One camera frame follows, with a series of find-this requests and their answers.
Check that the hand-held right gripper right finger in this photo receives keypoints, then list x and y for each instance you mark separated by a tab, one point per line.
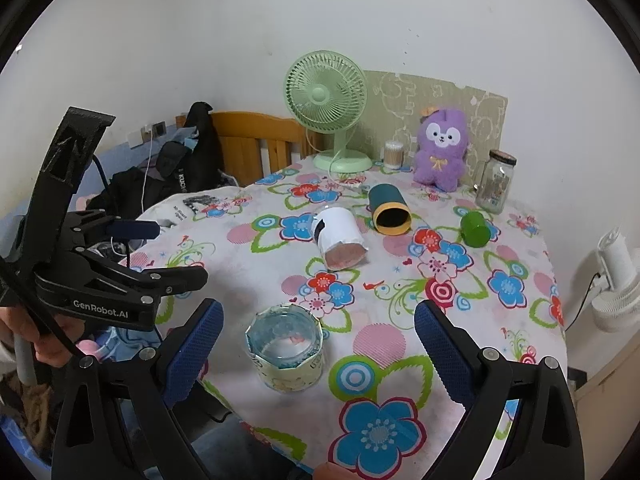
442	345

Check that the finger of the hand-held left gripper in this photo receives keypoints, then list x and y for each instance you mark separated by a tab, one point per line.
175	280
135	230

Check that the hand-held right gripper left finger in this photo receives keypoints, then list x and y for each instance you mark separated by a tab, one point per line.
197	345

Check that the clear glass cup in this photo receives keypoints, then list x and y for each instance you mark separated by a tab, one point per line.
285	355

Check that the white cup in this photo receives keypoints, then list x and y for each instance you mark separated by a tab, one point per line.
337	235

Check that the teal and yellow cup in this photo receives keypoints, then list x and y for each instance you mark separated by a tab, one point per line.
385	200

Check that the person's left hand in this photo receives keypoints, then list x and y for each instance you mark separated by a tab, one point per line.
52	347

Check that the white printed cloth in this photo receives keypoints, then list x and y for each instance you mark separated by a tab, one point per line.
172	212

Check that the black clothing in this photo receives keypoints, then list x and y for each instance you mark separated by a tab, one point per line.
127	187

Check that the floral tablecloth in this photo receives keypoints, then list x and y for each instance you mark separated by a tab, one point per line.
400	310

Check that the black bag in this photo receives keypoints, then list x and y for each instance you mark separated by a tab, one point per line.
195	155

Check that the green round lid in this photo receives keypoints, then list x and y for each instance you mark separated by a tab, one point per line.
474	227

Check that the glass jar with brown lid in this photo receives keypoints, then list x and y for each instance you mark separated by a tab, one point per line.
495	185

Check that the beige cabinet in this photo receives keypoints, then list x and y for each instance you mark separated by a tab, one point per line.
607	395

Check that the white standing fan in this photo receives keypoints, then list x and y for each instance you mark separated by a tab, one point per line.
617	285

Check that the purple plush toy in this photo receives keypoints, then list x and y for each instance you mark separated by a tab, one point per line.
440	160

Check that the cotton swab container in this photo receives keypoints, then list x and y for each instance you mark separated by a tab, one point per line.
393	156

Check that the green desk fan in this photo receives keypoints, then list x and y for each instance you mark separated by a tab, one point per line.
326	95

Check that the beige patterned board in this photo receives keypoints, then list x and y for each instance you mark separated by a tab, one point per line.
390	105

